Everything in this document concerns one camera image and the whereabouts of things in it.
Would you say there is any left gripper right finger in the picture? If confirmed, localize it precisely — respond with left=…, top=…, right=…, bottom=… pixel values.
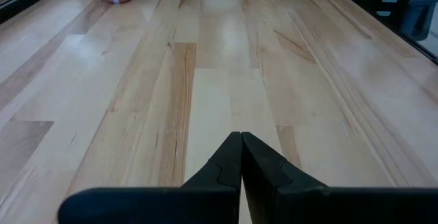
left=241, top=132, right=438, bottom=224

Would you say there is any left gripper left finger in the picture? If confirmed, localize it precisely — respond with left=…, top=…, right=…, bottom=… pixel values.
left=57, top=131, right=243, bottom=224

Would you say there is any dark storage unit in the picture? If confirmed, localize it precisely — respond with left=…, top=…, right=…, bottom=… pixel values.
left=344, top=0, right=403, bottom=29

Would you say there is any grey blue bin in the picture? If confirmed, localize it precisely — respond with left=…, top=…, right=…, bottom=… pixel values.
left=398, top=0, right=438, bottom=42

